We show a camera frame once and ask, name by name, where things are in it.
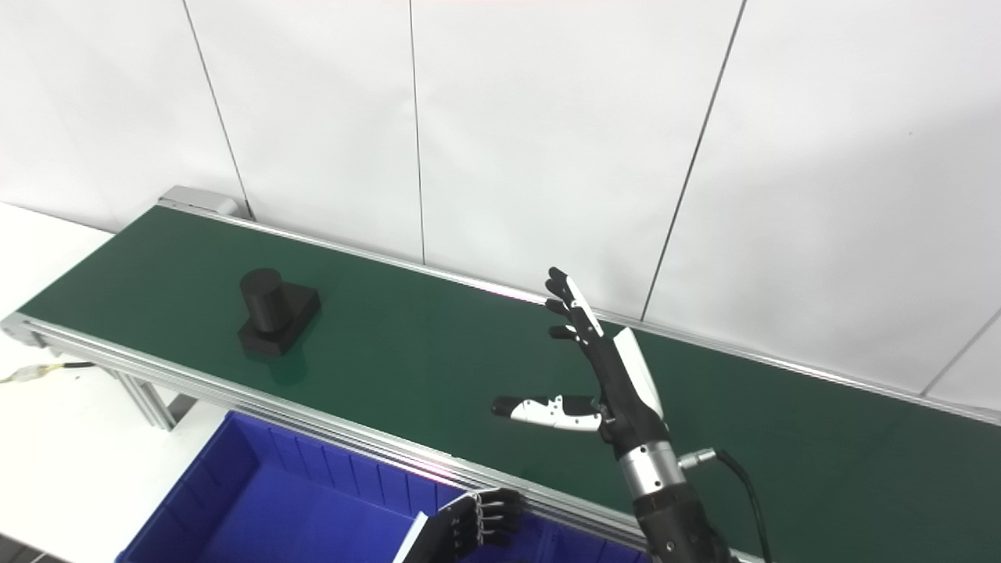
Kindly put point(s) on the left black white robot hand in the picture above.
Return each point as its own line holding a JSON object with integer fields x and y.
{"x": 461, "y": 524}

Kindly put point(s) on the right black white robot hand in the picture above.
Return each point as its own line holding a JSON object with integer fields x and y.
{"x": 626, "y": 391}

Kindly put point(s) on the black cylinder-on-base part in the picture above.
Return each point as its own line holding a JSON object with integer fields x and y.
{"x": 274, "y": 313}

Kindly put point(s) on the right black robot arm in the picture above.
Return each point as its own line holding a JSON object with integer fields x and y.
{"x": 672, "y": 516}

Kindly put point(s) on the green conveyor belt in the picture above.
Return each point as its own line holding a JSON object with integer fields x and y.
{"x": 258, "y": 407}
{"x": 438, "y": 352}

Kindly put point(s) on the blue plastic bin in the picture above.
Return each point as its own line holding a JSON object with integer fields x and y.
{"x": 281, "y": 508}

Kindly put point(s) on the aluminium conveyor leg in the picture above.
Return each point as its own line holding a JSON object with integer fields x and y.
{"x": 148, "y": 399}

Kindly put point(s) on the grey conveyor motor housing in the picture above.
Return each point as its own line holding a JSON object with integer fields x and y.
{"x": 195, "y": 200}

